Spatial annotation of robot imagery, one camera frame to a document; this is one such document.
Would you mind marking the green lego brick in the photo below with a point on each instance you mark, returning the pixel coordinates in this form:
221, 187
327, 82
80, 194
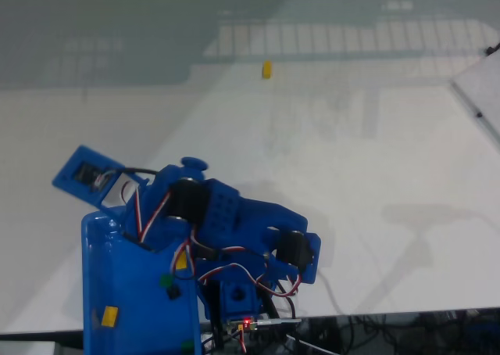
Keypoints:
166, 281
186, 346

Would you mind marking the black lego brick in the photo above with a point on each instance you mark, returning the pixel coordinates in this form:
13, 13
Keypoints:
174, 293

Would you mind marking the controller board with red light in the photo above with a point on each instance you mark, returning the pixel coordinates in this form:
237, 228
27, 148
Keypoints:
245, 324

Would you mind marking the yellow lego brick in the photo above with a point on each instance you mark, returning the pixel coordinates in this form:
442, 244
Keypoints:
266, 69
181, 264
109, 316

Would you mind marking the blue framed gripper camera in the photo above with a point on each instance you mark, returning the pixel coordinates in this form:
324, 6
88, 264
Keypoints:
74, 163

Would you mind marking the blue plastic bin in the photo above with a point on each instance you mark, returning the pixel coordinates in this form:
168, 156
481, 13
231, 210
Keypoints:
129, 292

